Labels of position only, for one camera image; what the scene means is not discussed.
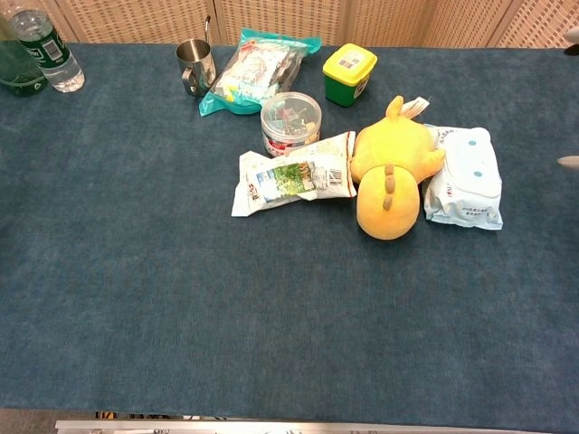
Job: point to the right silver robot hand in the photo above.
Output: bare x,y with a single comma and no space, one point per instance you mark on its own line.
571,162

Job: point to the yellow plush toy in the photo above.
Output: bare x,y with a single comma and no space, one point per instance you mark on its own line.
393,153

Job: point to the white wet wipes pack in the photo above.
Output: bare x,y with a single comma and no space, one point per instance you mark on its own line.
470,181

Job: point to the green container yellow lid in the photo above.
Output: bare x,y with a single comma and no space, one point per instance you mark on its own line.
347,72

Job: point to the white snack bag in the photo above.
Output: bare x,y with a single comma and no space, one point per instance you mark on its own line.
289,181

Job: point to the clear round clip jar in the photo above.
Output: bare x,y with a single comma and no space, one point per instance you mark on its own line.
289,122

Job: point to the teal snack package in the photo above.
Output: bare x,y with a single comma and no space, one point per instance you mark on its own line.
253,72

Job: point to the stainless steel mug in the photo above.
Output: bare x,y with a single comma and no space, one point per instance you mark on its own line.
196,63

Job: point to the blue table cloth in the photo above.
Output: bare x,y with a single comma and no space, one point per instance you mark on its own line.
181,294

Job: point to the rattan folding screen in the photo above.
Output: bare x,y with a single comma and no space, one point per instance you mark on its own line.
135,20

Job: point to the clear water bottle green label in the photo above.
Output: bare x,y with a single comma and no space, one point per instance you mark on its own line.
50,50

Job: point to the green plastic bottle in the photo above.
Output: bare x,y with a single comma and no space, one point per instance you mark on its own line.
16,68

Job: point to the aluminium frame rail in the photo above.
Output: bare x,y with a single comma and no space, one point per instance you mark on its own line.
271,427

